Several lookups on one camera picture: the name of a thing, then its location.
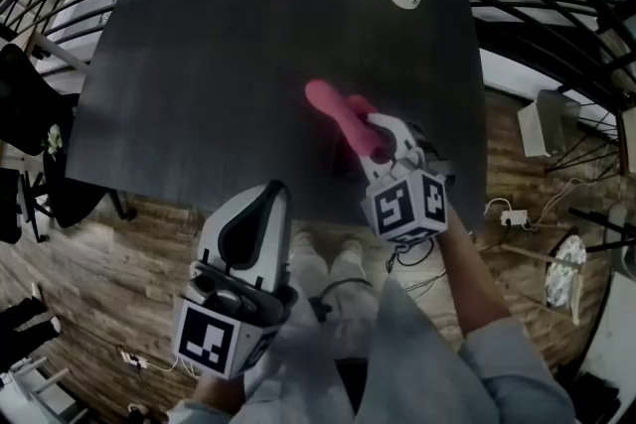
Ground black cable with plug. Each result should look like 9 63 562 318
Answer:
310 277 374 322

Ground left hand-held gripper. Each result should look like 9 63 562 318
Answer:
171 180 299 381

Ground small white floor socket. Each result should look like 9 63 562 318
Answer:
118 349 150 371

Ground black mesh office chair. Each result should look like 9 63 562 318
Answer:
0 42 138 244

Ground wooden stool with floral cushion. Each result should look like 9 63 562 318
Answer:
501 232 590 327

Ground person's right forearm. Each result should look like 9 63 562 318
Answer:
436 208 513 339

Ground white flowers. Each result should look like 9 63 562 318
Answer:
45 123 65 155

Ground white trash bin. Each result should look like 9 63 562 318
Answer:
516 88 582 159

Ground white power strip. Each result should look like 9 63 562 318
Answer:
499 209 529 227

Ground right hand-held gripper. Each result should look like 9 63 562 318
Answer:
357 112 448 244

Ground person's grey trousers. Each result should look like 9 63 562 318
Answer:
287 237 384 363

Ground pink cloth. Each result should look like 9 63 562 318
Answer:
304 78 388 160

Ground person's left forearm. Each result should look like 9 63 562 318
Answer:
191 371 247 413

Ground person's light shirt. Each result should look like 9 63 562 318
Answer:
166 277 577 424

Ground person's white shoe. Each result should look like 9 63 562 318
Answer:
291 231 319 259
337 237 365 264

